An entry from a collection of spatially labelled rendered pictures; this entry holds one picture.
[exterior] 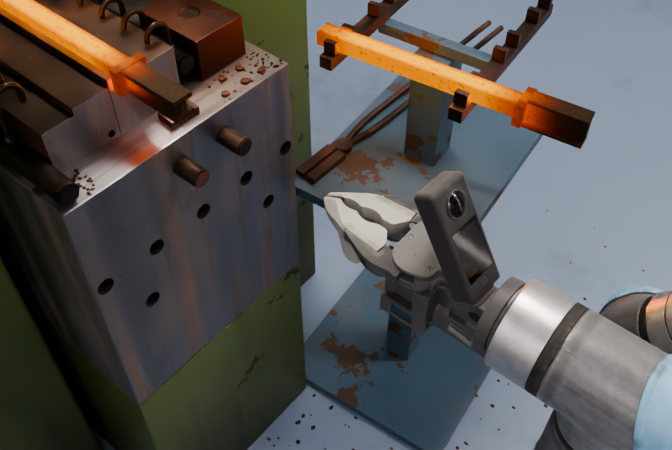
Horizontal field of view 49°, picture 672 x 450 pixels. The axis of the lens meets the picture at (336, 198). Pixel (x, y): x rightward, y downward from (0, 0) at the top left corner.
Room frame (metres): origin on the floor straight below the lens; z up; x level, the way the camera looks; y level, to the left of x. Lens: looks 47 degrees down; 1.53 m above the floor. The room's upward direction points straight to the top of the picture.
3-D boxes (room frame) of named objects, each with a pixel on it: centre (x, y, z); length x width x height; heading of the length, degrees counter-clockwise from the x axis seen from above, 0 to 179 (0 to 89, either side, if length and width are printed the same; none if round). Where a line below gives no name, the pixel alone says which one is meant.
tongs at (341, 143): (1.10, -0.14, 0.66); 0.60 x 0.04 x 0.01; 139
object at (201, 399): (0.88, 0.40, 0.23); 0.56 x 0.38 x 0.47; 50
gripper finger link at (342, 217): (0.47, -0.02, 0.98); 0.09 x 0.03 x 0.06; 50
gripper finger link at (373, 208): (0.49, -0.04, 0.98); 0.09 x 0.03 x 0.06; 50
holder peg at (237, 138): (0.73, 0.14, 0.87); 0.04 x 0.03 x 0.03; 50
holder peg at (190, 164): (0.67, 0.19, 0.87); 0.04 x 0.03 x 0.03; 50
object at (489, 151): (0.95, -0.16, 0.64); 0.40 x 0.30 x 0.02; 146
